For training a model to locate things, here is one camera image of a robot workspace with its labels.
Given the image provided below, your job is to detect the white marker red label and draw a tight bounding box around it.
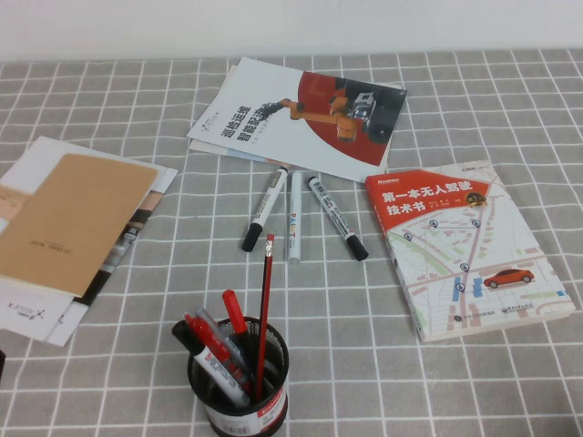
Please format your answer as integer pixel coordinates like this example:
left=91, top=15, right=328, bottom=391
left=170, top=320, right=251, bottom=408

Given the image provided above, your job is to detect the white marker brown label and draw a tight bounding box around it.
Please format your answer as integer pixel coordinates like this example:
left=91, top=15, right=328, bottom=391
left=240, top=166, right=289, bottom=253

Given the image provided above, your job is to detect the grey translucent pen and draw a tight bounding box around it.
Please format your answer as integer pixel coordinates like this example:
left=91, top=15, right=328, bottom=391
left=194, top=306, right=256, bottom=388

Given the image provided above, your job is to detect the red gel pen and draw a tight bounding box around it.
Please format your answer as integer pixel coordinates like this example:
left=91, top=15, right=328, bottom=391
left=183, top=311, right=254, bottom=392

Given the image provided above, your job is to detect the white paint marker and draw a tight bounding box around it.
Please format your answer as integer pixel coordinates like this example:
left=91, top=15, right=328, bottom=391
left=286, top=170, right=303, bottom=265

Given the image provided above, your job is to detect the white marker black cap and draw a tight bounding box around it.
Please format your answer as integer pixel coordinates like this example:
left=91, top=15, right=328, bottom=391
left=304, top=175, right=369, bottom=262

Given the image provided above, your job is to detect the red white map book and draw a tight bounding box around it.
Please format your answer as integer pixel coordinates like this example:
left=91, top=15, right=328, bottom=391
left=364, top=158, right=583, bottom=343

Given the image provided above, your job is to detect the red capped pen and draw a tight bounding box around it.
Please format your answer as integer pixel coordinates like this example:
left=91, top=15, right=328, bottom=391
left=221, top=289, right=256, bottom=365

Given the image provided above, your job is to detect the black mesh pen holder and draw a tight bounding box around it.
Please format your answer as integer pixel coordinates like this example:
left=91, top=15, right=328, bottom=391
left=186, top=316, right=291, bottom=437

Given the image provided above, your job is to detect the red black pencil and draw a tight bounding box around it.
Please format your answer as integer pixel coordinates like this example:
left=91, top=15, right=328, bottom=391
left=254, top=234, right=276, bottom=404

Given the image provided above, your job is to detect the grey checked tablecloth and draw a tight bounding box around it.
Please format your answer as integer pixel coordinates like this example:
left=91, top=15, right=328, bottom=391
left=0, top=48, right=583, bottom=437

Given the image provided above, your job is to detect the white red robot brochure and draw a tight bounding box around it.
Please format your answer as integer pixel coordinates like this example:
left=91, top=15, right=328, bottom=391
left=186, top=56, right=408, bottom=184

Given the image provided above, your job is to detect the brown kraft notebook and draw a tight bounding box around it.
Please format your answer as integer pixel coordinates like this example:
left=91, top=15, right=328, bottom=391
left=0, top=152, right=159, bottom=300

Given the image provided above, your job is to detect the white AgileX brochure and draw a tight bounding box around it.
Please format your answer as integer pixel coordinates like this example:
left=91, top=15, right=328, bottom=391
left=0, top=135, right=168, bottom=341

